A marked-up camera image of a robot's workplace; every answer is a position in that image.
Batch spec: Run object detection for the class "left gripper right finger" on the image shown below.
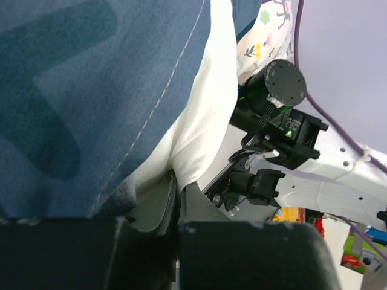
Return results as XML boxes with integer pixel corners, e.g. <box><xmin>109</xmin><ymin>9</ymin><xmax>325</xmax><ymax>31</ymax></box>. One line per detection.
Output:
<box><xmin>178</xmin><ymin>183</ymin><xmax>340</xmax><ymax>290</ymax></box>

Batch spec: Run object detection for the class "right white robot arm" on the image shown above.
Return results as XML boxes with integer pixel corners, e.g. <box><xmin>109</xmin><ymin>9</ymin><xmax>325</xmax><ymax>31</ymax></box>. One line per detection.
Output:
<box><xmin>204</xmin><ymin>59</ymin><xmax>386</xmax><ymax>231</ymax></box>

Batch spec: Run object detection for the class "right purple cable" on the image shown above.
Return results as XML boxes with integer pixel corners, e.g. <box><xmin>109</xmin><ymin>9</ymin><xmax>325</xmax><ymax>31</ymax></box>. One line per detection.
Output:
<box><xmin>293</xmin><ymin>0</ymin><xmax>387</xmax><ymax>263</ymax></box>

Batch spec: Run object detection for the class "white pillow insert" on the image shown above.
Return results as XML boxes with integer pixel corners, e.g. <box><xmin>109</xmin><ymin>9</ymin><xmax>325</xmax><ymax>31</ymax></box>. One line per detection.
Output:
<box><xmin>126</xmin><ymin>1</ymin><xmax>237</xmax><ymax>193</ymax></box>

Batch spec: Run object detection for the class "floral deer print pillow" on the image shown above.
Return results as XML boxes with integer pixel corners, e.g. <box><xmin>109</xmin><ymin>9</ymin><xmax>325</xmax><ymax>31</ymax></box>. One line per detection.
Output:
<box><xmin>238</xmin><ymin>1</ymin><xmax>293</xmax><ymax>84</ymax></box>

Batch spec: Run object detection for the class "blue cartoon print pillowcase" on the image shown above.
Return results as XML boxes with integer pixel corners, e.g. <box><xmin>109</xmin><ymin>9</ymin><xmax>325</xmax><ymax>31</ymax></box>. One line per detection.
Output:
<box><xmin>1</xmin><ymin>1</ymin><xmax>262</xmax><ymax>218</ymax></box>

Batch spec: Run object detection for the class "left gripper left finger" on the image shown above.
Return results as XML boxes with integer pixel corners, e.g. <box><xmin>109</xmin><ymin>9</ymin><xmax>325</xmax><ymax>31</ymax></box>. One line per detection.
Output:
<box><xmin>120</xmin><ymin>170</ymin><xmax>180</xmax><ymax>289</ymax></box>

